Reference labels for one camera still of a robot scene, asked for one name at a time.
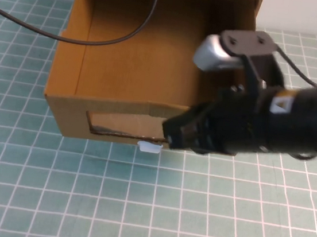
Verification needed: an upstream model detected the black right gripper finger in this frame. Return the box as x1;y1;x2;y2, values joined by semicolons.
159;98;217;155
191;127;225;158

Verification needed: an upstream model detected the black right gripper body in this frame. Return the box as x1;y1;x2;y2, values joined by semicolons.
200;83;274;163

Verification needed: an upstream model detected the cardboard drawer with window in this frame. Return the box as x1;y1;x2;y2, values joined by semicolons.
39;0;262;160

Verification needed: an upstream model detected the cardboard shoe box shell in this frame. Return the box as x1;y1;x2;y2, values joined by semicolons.
67;0;262;55

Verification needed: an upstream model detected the green checked tablecloth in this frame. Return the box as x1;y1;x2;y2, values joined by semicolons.
0;0;317;237

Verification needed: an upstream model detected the white plastic drawer handle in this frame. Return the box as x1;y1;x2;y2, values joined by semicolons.
137;140;164;155

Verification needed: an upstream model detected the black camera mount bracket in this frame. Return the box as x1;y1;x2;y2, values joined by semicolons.
213;26;291;98

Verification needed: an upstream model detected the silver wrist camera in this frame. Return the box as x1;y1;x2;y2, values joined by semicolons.
192;32;249;77

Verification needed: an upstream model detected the black camera cable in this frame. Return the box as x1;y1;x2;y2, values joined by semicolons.
272;48;317;88

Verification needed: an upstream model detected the long black cable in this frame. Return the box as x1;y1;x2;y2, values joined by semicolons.
0;0;159;55

